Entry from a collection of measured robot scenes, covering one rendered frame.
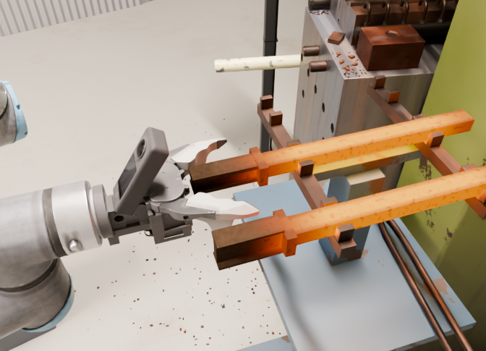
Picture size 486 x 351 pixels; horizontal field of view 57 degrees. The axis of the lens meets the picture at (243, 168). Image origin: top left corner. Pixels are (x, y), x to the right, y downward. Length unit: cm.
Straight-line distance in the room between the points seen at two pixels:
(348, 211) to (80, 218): 33
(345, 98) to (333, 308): 48
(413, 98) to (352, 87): 16
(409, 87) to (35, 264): 84
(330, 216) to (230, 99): 203
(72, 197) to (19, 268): 11
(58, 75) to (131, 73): 44
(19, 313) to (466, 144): 83
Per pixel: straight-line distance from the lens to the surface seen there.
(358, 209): 58
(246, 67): 162
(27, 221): 59
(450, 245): 112
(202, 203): 57
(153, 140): 54
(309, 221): 55
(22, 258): 61
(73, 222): 58
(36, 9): 355
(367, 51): 106
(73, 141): 241
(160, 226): 61
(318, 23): 126
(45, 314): 71
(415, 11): 119
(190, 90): 264
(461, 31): 101
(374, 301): 83
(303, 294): 81
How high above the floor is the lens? 145
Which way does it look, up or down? 43 degrees down
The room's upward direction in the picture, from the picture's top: straight up
